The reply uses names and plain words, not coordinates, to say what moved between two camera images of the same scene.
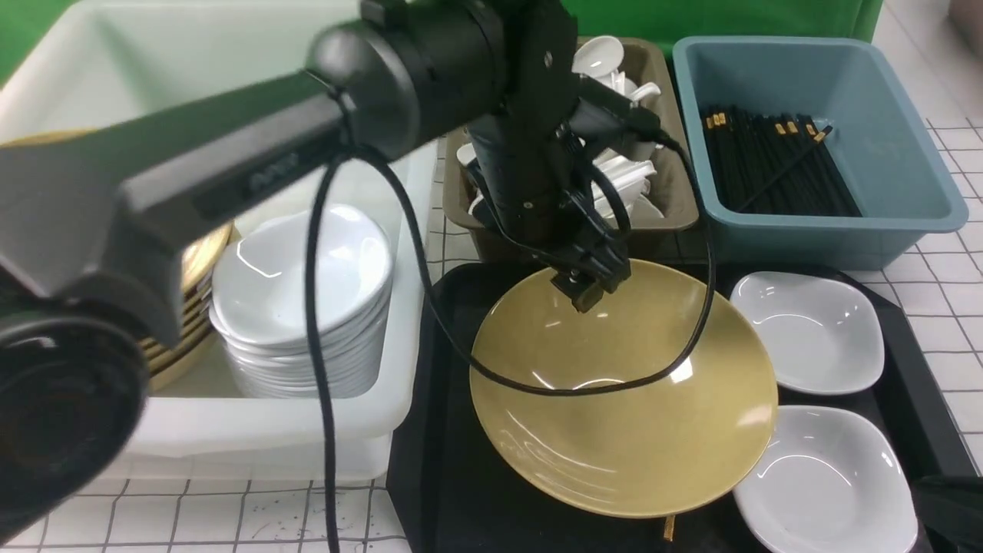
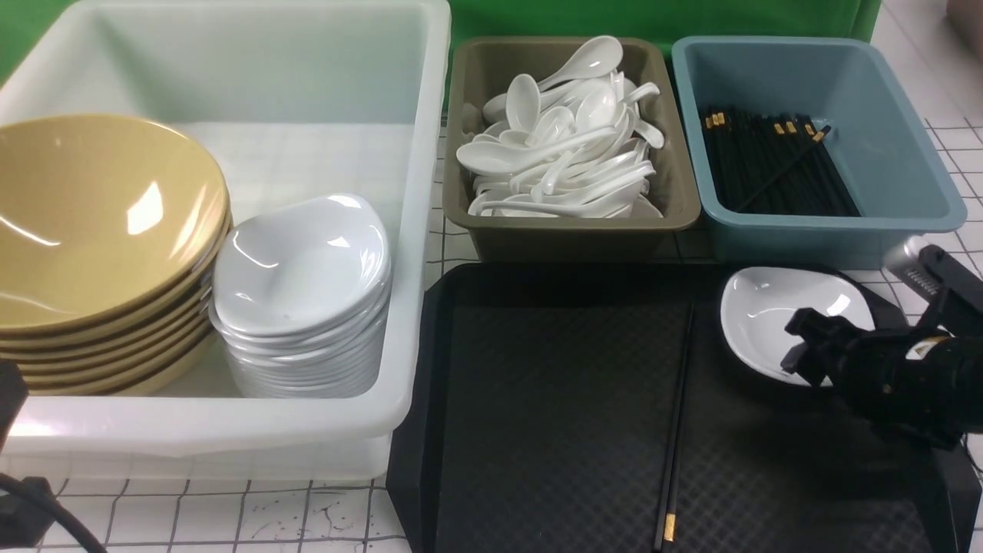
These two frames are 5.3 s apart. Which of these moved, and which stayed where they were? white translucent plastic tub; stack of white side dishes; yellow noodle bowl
Moved: yellow noodle bowl
Stayed: stack of white side dishes; white translucent plastic tub
